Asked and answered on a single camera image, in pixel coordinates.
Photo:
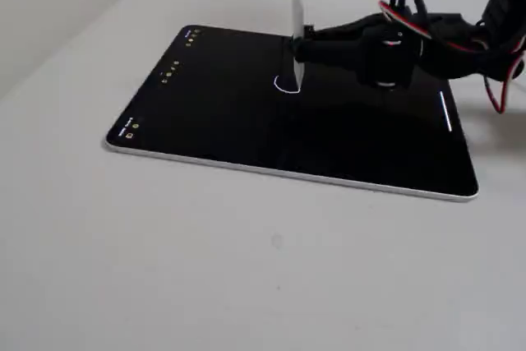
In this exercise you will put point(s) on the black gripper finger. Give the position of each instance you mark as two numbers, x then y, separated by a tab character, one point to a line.
341	30
328	55

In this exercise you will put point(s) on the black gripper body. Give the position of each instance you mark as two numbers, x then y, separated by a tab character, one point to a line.
344	48

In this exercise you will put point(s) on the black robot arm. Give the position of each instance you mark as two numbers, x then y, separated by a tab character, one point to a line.
501	10

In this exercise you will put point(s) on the black screen silver tablet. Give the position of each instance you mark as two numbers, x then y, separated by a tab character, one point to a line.
246	129

